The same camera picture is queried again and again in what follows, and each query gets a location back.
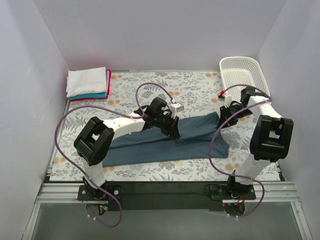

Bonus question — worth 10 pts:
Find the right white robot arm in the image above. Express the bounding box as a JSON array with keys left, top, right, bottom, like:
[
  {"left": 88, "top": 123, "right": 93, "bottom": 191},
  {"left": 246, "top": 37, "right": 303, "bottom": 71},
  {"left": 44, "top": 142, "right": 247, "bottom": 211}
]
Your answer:
[{"left": 217, "top": 84, "right": 294, "bottom": 199}]

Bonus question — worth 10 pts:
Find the floral table mat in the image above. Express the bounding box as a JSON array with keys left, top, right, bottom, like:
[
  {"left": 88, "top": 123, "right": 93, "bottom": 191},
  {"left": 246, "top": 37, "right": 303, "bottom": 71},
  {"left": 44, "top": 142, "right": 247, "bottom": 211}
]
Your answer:
[{"left": 49, "top": 71, "right": 286, "bottom": 182}]

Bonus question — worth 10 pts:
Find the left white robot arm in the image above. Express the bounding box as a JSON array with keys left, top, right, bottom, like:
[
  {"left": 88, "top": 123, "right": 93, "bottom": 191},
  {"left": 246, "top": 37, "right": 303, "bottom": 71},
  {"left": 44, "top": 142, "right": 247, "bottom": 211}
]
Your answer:
[{"left": 73, "top": 97, "right": 184, "bottom": 200}]

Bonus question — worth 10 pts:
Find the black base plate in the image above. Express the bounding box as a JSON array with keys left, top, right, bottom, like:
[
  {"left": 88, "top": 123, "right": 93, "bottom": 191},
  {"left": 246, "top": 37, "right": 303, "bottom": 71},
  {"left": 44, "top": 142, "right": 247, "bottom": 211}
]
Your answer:
[{"left": 77, "top": 181, "right": 256, "bottom": 212}]

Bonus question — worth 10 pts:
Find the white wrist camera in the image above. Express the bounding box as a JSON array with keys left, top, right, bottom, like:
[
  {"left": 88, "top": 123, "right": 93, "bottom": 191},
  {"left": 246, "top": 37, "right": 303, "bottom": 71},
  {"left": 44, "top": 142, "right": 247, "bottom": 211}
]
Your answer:
[
  {"left": 217, "top": 90, "right": 233, "bottom": 108},
  {"left": 168, "top": 103, "right": 184, "bottom": 119}
]

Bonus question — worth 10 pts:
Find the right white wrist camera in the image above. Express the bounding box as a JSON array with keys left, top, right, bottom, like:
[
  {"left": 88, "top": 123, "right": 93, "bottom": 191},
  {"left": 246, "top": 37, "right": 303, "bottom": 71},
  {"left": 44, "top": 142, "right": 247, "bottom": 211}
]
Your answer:
[{"left": 217, "top": 90, "right": 233, "bottom": 108}]

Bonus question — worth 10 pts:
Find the blue grey t shirt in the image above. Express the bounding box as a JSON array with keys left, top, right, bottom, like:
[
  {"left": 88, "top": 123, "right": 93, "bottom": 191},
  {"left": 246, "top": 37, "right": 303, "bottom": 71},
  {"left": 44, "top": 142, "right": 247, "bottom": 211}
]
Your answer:
[{"left": 102, "top": 112, "right": 220, "bottom": 167}]

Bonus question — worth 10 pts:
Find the white plastic basket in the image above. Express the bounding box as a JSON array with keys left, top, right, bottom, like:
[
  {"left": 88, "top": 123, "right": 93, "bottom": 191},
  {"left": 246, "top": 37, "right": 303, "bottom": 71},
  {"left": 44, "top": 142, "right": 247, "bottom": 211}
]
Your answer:
[{"left": 219, "top": 56, "right": 270, "bottom": 102}]

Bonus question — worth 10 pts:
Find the white folded t shirt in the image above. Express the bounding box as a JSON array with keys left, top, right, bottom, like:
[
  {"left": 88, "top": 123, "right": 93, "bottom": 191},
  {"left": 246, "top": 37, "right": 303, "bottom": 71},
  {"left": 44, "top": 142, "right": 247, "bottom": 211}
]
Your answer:
[{"left": 66, "top": 67, "right": 107, "bottom": 98}]

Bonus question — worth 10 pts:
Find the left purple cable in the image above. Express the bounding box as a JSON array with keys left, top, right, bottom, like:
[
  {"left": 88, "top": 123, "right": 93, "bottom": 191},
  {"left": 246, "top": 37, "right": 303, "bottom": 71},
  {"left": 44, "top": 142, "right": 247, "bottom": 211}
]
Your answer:
[{"left": 54, "top": 82, "right": 177, "bottom": 228}]

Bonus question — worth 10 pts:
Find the red folded t shirt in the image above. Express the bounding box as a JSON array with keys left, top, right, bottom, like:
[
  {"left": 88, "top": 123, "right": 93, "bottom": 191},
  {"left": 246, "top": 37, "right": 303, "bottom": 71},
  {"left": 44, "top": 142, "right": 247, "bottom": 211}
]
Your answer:
[{"left": 70, "top": 69, "right": 112, "bottom": 103}]

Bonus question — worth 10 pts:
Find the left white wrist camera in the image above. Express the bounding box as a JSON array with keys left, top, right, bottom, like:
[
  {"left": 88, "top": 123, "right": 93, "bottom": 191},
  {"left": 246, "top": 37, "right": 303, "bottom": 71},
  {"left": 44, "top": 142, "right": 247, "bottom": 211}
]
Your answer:
[{"left": 168, "top": 103, "right": 184, "bottom": 119}]

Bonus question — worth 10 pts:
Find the aluminium frame rail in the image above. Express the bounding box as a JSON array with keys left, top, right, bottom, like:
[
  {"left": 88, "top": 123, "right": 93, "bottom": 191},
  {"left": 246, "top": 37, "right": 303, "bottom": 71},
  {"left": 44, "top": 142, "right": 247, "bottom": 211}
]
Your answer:
[{"left": 37, "top": 181, "right": 300, "bottom": 202}]

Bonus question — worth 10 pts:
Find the teal folded t shirt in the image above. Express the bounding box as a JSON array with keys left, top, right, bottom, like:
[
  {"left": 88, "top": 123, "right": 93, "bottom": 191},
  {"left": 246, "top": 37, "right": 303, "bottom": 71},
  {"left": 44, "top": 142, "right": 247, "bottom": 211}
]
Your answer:
[{"left": 68, "top": 69, "right": 110, "bottom": 101}]

